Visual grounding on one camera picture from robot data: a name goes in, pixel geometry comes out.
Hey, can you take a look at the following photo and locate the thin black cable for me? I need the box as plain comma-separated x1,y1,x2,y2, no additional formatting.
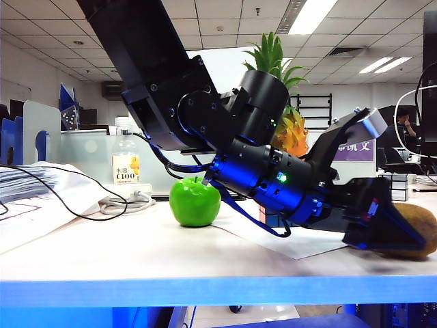
0,165,129,221

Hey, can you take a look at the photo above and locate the white paper sheet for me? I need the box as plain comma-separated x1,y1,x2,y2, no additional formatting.
213,204,356,260

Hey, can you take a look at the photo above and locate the large printed drawing sheet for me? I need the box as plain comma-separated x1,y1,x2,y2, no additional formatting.
0,162,113,256

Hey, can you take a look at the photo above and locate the dotted calibration board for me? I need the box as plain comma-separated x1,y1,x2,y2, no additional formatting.
61,105,81,131

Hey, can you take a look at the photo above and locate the silver mirror cube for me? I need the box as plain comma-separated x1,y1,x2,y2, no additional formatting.
389,173,410,202

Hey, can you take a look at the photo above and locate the white cable loop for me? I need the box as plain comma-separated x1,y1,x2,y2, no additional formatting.
394,85,437,160

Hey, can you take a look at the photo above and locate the frosted glass desk partition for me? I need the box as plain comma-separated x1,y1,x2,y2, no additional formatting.
60,122,376,194

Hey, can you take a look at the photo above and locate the thick black cable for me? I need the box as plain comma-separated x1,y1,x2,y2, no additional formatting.
131,132,187,181

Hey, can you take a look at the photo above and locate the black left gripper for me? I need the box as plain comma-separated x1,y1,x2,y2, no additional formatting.
300,177,427,252

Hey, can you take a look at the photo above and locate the purple name plate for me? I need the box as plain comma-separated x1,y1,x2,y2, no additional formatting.
333,139,376,163

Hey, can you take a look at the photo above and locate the white board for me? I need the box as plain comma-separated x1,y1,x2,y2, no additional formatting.
186,46,255,93

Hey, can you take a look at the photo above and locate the black shelf rack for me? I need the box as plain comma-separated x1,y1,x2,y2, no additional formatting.
290,93,333,131

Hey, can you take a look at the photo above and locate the brown kiwi fruit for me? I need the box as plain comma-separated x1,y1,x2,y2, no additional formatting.
378,202,437,260

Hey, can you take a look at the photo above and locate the ceiling air vent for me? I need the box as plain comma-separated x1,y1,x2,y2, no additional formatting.
329,47,368,57

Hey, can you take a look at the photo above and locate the plastic pineapple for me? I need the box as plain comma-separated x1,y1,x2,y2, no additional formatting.
242,31,310,159

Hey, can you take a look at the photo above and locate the clear C100 drink bottle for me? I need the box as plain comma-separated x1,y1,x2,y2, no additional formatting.
111,117,141,186

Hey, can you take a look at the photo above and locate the black cable loop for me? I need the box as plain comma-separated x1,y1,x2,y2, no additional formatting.
414,63,437,144

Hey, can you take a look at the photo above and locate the person in background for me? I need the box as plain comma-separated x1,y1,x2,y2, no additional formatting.
395,107,419,137

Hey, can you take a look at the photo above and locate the wide ceiling light panel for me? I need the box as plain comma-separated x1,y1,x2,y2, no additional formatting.
288,0,339,36

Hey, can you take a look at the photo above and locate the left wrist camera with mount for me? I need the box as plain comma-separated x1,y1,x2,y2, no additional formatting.
303,107,389,192

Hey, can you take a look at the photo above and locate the black office chair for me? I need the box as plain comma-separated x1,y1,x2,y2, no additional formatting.
377,146,424,175

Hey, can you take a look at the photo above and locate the white coiled cable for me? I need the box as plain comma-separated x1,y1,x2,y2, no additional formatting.
98,191,157,215

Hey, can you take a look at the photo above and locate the black monitor post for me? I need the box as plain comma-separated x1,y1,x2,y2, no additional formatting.
419,12,437,175

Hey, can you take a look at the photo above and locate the blue triangular flag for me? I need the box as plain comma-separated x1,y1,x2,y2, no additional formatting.
59,84,81,112

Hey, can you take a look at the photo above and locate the distant ceiling light pair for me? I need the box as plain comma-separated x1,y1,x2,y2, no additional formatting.
358,57,412,74

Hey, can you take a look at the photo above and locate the colourful Rubik's cube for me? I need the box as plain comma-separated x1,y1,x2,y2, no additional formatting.
257,204,287,228

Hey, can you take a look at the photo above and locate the white power adapter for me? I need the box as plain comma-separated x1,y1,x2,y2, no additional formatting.
102,183,154,199

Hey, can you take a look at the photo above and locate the black wall box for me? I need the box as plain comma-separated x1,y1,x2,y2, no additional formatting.
102,81,124,100

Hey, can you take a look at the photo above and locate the blue file holder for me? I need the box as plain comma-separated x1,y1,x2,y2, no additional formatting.
0,115,25,167

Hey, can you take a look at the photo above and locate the green apple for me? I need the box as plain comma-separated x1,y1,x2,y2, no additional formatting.
169,176,222,228

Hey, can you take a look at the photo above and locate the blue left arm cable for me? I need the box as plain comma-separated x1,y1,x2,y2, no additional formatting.
218,184,293,238

